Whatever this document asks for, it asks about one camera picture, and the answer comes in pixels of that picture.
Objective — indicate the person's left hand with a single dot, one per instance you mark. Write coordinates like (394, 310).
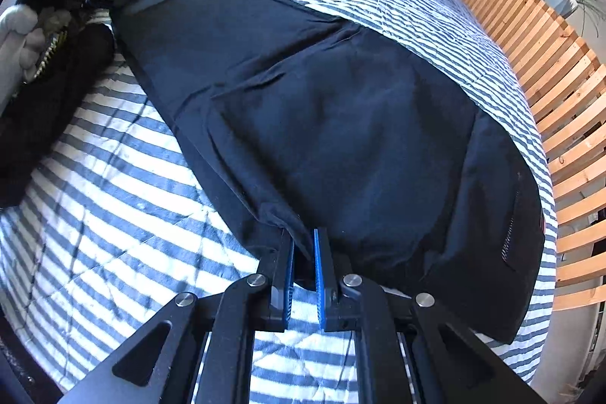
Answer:
(23, 32)

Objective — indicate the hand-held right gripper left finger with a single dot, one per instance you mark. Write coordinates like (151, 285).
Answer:
(287, 281)

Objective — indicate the navy pants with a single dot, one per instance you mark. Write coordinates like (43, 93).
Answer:
(331, 124)

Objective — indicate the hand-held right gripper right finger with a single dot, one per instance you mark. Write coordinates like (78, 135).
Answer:
(322, 276)

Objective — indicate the wooden slatted rail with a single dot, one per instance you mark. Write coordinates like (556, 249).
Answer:
(558, 68)

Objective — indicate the blue white striped blanket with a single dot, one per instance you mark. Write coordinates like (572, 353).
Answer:
(142, 219)

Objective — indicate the person's black trousers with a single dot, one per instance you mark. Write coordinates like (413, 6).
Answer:
(47, 124)

